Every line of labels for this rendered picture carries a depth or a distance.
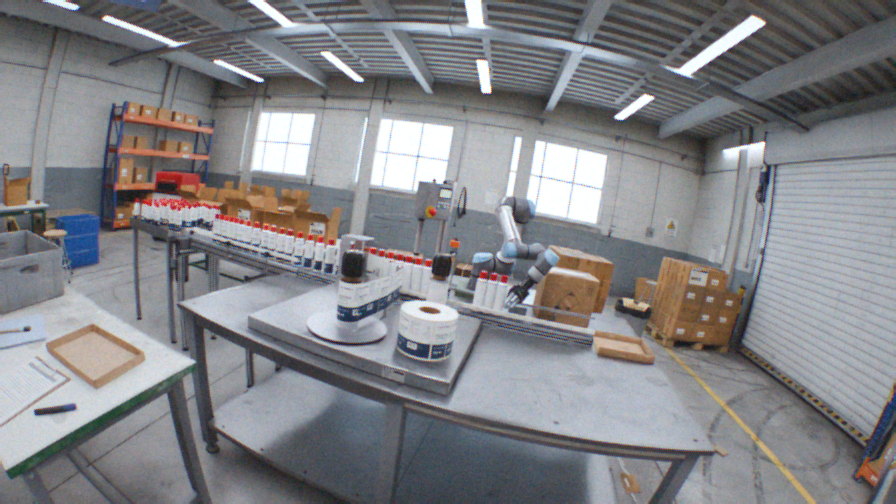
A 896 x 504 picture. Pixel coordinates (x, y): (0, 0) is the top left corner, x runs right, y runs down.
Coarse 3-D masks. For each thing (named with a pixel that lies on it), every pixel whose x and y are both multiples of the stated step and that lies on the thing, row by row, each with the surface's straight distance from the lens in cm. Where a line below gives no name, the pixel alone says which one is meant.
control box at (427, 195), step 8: (424, 184) 185; (432, 184) 183; (440, 184) 187; (416, 192) 190; (424, 192) 184; (432, 192) 183; (416, 200) 189; (424, 200) 183; (432, 200) 184; (440, 200) 187; (448, 200) 191; (416, 208) 188; (424, 208) 183; (440, 208) 188; (416, 216) 187; (424, 216) 183; (432, 216) 185; (440, 216) 189; (448, 216) 192
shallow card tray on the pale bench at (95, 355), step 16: (64, 336) 150; (80, 336) 154; (96, 336) 153; (112, 336) 145; (48, 352) 147; (64, 352) 145; (80, 352) 143; (96, 352) 141; (112, 352) 140; (128, 352) 138; (80, 368) 133; (96, 368) 131; (112, 368) 130; (128, 368) 128; (96, 384) 120
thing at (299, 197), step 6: (282, 192) 609; (288, 192) 622; (294, 192) 628; (300, 192) 621; (306, 192) 596; (282, 198) 607; (288, 198) 600; (294, 198) 592; (300, 198) 591; (306, 198) 605; (282, 204) 607; (288, 204) 599; (294, 204) 592
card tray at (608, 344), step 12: (600, 336) 202; (612, 336) 204; (624, 336) 205; (600, 348) 177; (612, 348) 190; (624, 348) 196; (636, 348) 201; (648, 348) 196; (636, 360) 184; (648, 360) 185
